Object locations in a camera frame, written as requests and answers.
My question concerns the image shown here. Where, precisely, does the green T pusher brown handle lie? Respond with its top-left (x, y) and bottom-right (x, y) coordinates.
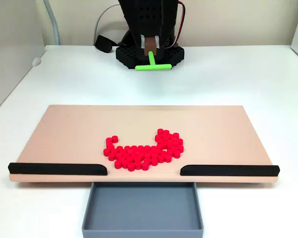
top-left (135, 37), bottom-right (173, 72)

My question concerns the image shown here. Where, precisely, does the grey open container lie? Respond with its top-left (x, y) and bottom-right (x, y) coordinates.
top-left (81, 181), bottom-right (204, 238)

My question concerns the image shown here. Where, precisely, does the black table clamp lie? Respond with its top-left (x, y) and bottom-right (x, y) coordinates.
top-left (94, 35), bottom-right (115, 54)

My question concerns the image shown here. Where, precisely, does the red granule pile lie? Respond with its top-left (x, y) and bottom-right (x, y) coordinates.
top-left (103, 128), bottom-right (184, 172)

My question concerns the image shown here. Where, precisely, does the peach flat board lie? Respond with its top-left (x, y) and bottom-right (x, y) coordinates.
top-left (9, 105), bottom-right (280, 185)

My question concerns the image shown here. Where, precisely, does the red white black servo wire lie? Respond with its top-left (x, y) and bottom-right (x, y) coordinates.
top-left (169, 1), bottom-right (186, 48)

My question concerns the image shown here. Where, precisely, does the thin white cable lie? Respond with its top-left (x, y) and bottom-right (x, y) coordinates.
top-left (93, 2), bottom-right (122, 46)

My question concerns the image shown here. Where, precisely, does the thick white cable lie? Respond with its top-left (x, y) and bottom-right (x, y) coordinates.
top-left (43, 0), bottom-right (61, 46)

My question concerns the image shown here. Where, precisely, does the black board edge rail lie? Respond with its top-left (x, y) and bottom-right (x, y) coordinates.
top-left (180, 164), bottom-right (281, 178)
top-left (7, 162), bottom-right (108, 177)

